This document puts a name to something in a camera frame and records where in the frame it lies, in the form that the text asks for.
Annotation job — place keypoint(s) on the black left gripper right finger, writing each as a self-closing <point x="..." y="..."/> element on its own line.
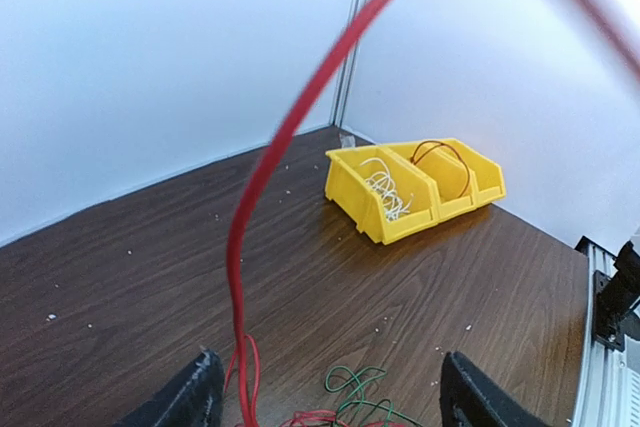
<point x="468" y="397"/>

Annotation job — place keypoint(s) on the yellow bin right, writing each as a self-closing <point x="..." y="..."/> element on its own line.
<point x="488" y="177"/>

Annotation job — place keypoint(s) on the clear tape scrap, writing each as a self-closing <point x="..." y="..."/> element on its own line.
<point x="347" y="140"/>

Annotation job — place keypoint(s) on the yellow bin left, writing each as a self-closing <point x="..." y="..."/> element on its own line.
<point x="386" y="198"/>

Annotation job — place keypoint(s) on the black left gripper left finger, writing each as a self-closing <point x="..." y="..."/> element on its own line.
<point x="193" y="397"/>

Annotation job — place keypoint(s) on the yellow bin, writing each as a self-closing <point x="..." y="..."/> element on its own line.
<point x="488" y="177"/>
<point x="447" y="174"/>
<point x="386" y="198"/>

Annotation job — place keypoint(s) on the yellow bin middle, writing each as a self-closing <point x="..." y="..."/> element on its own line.
<point x="447" y="174"/>

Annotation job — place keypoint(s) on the aluminium front rail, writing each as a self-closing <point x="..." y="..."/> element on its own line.
<point x="608" y="387"/>

